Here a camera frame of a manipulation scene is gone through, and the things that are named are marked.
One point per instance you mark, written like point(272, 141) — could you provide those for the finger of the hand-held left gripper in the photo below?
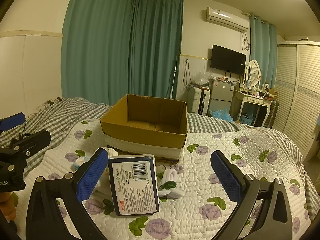
point(13, 121)
point(32, 141)

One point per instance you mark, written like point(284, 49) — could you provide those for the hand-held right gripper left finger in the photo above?
point(93, 172)

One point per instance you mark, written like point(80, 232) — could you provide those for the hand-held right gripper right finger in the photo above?
point(226, 176)

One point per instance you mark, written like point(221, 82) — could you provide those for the white and blue soft item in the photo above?
point(80, 162)

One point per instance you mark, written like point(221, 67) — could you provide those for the blue tissue paper pack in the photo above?
point(135, 185)

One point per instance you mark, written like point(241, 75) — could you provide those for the cardboard box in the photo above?
point(150, 130)

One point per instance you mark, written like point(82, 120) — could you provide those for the person's left hand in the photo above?
point(7, 206)

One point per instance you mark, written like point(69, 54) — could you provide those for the white floral quilt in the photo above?
point(205, 192)

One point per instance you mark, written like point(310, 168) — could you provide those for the grey checkered bed sheet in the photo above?
point(55, 116)

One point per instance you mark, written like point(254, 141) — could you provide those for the brown patterned blanket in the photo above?
point(51, 102)

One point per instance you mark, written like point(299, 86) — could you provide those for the blue storage basket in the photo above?
point(247, 118)

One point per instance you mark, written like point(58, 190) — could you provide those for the blue plastic bag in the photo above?
point(221, 115)

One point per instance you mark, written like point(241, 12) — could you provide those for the dark checkered suitcase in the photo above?
point(273, 113)

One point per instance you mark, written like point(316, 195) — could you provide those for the white dressing table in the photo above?
point(246, 98)

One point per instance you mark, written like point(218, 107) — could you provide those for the silver mini fridge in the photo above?
point(221, 95)

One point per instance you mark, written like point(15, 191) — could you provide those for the white ribbed suitcase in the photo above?
point(196, 100)

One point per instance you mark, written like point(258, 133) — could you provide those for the clear plastic bags pile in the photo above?
point(202, 77)

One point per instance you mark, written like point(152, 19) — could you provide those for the white oval vanity mirror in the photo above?
point(253, 72)

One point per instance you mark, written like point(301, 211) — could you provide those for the white louvered wardrobe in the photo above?
point(300, 92)

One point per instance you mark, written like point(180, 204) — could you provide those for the white mop pole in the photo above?
point(174, 77)

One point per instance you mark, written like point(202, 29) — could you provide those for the wide teal curtain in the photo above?
point(95, 42)

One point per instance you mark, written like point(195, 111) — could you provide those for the narrow teal curtain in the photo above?
point(262, 52)

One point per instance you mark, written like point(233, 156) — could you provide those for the teal corner curtain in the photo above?
point(155, 47)

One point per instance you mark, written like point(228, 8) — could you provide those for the white air conditioner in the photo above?
point(226, 18)

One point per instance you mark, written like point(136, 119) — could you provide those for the black wall television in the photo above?
point(227, 60)

